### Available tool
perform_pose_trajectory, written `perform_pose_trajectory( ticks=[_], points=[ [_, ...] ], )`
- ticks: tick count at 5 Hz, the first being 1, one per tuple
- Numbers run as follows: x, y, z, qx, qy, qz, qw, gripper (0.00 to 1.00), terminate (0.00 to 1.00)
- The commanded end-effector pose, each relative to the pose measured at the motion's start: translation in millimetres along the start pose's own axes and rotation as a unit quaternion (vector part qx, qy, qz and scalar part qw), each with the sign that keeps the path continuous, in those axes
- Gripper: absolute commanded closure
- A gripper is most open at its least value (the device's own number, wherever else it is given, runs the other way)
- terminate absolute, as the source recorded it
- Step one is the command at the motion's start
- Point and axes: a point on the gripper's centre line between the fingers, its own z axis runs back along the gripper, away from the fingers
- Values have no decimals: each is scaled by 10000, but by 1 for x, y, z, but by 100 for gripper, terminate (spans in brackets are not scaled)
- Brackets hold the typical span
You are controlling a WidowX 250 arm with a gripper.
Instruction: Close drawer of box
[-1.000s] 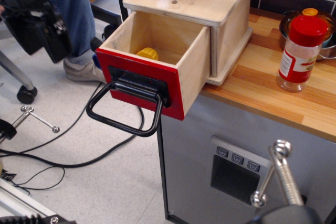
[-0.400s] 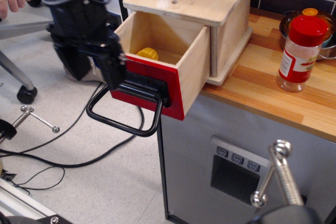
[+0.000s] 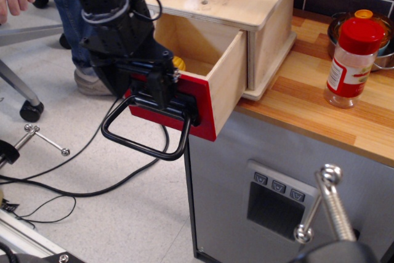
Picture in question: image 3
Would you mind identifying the wooden drawer red front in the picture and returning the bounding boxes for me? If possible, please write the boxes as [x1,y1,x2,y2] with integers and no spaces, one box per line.
[124,12,248,142]

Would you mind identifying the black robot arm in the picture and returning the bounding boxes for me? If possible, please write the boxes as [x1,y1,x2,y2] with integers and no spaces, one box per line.
[78,0,176,110]

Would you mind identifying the thick black floor cable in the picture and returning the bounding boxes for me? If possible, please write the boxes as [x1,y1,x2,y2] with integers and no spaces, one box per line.
[0,95,171,198]

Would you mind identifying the aluminium frame rail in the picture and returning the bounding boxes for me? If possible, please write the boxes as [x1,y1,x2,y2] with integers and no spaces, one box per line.
[1,210,83,262]

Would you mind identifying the person's leg blue jeans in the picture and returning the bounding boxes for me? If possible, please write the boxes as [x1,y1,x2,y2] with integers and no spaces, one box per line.
[54,0,96,76]

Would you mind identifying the office chair base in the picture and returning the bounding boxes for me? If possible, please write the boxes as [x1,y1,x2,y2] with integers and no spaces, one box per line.
[1,0,69,123]

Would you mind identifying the right silver clamp screw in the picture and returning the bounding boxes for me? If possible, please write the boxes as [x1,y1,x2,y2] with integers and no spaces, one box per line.
[293,164,356,245]

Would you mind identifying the yellow toy corn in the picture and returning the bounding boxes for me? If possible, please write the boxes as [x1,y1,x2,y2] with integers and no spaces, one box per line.
[172,56,186,71]

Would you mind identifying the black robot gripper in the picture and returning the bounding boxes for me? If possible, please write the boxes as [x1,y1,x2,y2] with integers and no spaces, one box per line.
[81,13,176,110]

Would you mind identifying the silver clamp screw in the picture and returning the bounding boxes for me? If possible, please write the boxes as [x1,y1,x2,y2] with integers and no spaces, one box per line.
[293,164,356,245]
[1,124,70,168]

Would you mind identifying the metal bowl with items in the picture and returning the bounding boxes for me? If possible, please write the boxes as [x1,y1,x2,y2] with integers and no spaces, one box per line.
[328,9,393,71]

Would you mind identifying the beige sneaker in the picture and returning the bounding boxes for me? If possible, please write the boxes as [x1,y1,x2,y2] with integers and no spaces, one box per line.
[74,69,112,96]

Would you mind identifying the left silver clamp screw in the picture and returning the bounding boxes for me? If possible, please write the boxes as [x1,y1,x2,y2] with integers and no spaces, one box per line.
[1,124,70,168]

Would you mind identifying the wooden box housing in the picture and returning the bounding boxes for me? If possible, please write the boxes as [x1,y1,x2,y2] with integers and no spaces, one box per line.
[147,0,297,100]

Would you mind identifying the thin black wire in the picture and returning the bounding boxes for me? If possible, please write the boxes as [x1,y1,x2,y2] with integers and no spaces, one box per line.
[12,195,77,224]

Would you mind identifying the spice jar red lid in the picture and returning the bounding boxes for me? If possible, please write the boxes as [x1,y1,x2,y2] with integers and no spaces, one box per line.
[324,17,385,108]

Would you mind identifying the stainless steel cabinet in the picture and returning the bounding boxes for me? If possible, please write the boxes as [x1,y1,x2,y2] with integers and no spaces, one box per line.
[185,112,393,262]

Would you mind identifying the black metal drawer handle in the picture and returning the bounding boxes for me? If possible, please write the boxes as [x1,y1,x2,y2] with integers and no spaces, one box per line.
[101,95,195,161]

